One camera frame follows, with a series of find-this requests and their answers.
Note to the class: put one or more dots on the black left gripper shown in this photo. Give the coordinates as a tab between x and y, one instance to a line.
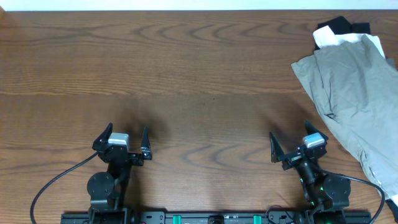
125	156

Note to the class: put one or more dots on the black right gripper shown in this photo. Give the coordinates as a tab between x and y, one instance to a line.
292	160

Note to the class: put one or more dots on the khaki grey shorts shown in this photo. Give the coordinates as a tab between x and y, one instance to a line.
354	90

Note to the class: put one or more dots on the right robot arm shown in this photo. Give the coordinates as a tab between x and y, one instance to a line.
328	193

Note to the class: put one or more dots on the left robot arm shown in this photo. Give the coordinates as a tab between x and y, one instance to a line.
107	189

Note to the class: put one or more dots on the white shirt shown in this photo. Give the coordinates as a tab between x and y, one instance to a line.
325	37

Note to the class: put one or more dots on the black garment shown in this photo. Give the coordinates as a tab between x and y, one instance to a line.
340	25

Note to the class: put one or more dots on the dark grey garment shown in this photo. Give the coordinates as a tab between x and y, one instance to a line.
391	62

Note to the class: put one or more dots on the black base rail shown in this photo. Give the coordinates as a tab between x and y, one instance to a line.
269	217

